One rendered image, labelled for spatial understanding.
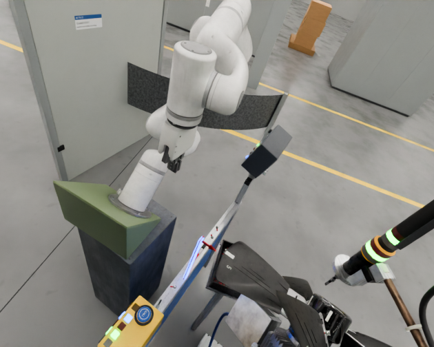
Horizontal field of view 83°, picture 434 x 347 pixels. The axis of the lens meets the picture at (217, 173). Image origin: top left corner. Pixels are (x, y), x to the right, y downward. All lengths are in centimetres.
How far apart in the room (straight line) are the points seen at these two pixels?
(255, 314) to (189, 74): 80
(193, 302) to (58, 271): 97
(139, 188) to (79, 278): 119
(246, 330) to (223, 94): 78
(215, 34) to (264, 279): 71
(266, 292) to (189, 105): 60
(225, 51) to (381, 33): 603
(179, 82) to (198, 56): 6
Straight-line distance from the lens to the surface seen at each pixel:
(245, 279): 82
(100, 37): 213
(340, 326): 87
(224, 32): 65
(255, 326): 98
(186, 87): 51
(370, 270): 61
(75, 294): 205
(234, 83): 52
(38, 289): 212
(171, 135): 58
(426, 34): 680
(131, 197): 103
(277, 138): 132
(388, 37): 661
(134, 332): 86
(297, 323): 60
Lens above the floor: 191
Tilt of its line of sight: 43 degrees down
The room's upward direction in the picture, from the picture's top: 21 degrees clockwise
